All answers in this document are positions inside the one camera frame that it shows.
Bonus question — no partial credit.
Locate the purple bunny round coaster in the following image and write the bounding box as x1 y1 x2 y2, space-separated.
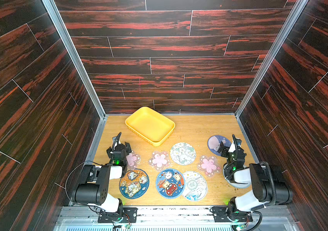
207 135 231 156

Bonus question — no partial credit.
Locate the yellow plastic storage box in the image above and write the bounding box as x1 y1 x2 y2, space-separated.
125 107 175 147

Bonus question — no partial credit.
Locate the white floral round coaster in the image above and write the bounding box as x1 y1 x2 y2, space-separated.
170 142 197 166

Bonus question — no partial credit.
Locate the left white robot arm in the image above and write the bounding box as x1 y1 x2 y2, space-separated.
66 132 132 217

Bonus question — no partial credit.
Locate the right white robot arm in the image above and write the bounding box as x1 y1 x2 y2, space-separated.
217 135 293 220

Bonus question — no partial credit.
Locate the green bunny round coaster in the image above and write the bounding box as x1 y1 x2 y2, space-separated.
224 168 251 189

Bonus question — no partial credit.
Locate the orange cartoon round coaster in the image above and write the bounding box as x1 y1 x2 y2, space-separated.
119 169 149 199

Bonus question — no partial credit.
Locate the white wave round coaster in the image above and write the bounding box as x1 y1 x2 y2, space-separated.
182 171 208 202

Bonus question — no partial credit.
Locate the blue cartoon round coaster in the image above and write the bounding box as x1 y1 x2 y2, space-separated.
155 168 186 199

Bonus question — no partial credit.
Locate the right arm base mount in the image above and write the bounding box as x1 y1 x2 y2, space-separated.
210 206 253 223

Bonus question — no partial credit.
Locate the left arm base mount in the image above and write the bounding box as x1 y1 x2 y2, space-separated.
98 207 138 224

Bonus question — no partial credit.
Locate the right metal frame post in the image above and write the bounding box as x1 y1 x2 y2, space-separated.
235 0 308 120

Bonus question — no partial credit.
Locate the metal frame post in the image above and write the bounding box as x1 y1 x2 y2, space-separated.
41 0 107 119
235 0 308 120

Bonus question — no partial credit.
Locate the left metal frame post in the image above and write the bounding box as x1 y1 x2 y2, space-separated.
41 0 107 119

